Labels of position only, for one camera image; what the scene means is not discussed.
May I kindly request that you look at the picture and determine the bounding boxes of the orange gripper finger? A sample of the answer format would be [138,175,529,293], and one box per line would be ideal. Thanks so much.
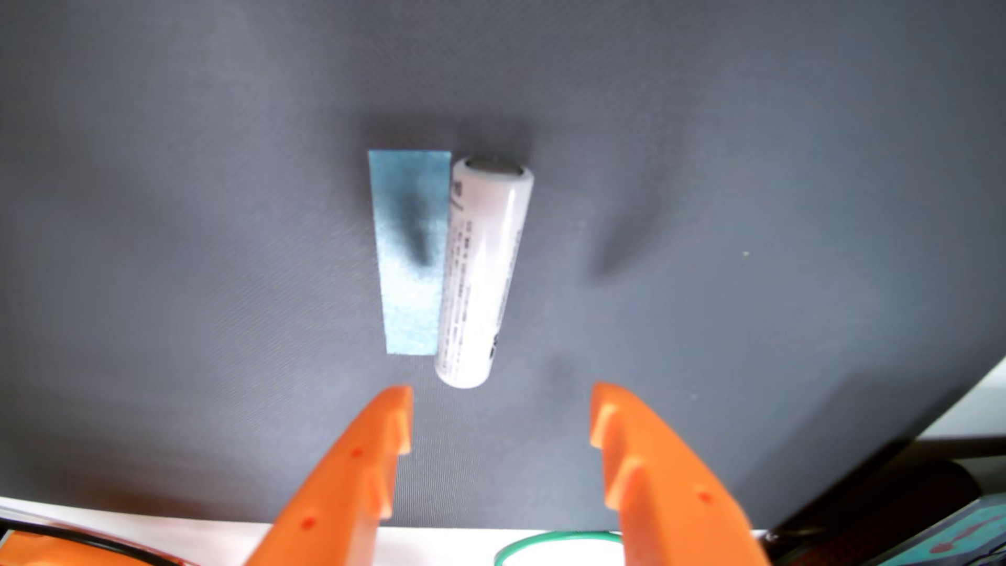
[244,384,414,566]
[589,382,771,566]

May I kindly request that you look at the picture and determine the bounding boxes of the blue tape piece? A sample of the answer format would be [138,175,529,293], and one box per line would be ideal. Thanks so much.
[368,149,453,356]

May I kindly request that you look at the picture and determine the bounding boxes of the white cylindrical battery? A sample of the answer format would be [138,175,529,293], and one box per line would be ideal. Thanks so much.
[434,156,535,390]

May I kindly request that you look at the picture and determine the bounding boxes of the dark grey mat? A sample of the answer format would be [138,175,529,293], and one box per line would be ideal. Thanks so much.
[0,0,1006,531]

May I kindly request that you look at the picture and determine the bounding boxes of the green cable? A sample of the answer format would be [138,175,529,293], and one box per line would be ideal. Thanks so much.
[494,530,626,566]

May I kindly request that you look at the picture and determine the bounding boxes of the teal printed pad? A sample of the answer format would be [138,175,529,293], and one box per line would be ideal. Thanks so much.
[868,494,1006,566]

